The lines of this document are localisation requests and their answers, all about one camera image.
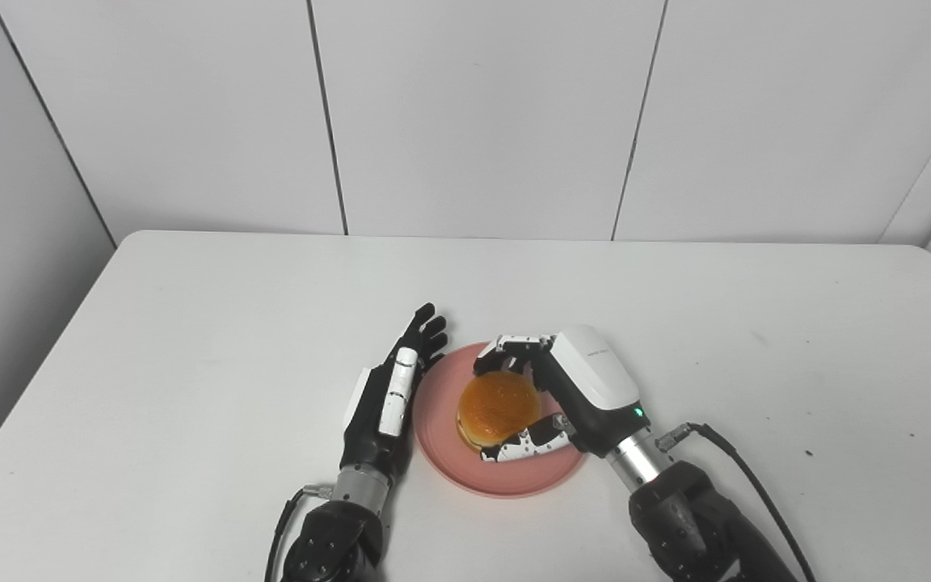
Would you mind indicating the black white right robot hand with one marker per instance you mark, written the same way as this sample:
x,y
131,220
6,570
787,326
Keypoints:
x,y
595,388

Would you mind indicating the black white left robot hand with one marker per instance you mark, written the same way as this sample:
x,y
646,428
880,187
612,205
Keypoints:
x,y
368,420

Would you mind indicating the toy hamburger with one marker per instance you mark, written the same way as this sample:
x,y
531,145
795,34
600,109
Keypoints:
x,y
498,404

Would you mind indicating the pink round plate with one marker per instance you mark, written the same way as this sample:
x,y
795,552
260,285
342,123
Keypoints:
x,y
441,436

